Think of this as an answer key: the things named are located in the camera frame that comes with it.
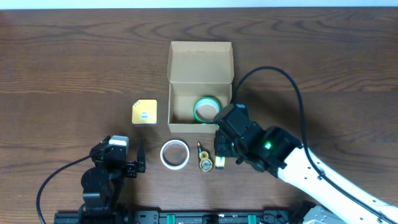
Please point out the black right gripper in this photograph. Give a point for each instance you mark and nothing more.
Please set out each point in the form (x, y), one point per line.
(220, 149)

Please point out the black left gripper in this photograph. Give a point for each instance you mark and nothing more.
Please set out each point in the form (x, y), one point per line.
(135, 167)

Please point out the yellow highlighter pen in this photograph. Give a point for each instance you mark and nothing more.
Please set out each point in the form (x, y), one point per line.
(219, 162)

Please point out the white tape roll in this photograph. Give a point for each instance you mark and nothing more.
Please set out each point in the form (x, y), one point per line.
(172, 143)

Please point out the black yellow correction tape dispenser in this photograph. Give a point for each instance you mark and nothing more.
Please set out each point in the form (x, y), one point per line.
(205, 161)

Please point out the yellow sticky note pad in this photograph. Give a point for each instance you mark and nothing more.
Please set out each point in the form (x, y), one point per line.
(144, 112)

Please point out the green tape roll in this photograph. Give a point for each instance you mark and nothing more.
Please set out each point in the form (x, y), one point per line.
(205, 109)

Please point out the brown cardboard box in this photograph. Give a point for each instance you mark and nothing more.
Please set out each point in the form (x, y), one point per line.
(195, 70)

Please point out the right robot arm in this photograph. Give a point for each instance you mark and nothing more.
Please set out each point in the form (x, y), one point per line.
(276, 151)

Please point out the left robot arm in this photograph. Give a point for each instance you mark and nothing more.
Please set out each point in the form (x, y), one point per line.
(103, 183)

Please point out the black mounting rail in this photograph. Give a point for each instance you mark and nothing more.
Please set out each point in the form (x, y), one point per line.
(155, 217)

